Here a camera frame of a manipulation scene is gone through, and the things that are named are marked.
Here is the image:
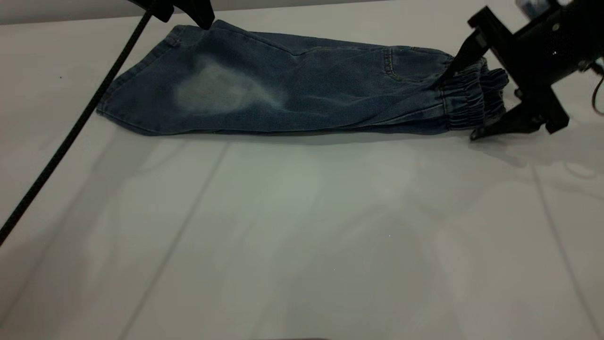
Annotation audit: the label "thin brown cable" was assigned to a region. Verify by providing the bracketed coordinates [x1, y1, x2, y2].
[592, 61, 604, 117]

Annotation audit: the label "blue denim shorts with print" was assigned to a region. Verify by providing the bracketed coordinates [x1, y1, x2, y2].
[97, 20, 510, 137]

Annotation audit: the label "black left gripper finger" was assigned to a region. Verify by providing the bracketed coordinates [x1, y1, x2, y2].
[175, 0, 216, 30]

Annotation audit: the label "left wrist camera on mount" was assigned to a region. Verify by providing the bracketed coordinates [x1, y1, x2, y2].
[127, 0, 176, 23]

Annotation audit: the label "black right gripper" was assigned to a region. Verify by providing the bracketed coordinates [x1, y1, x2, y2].
[434, 5, 586, 143]

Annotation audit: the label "right wrist camera silver box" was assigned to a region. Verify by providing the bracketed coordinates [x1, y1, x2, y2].
[516, 0, 574, 13]

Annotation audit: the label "black braided camera cable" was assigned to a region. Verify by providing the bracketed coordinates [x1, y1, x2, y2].
[0, 10, 154, 247]

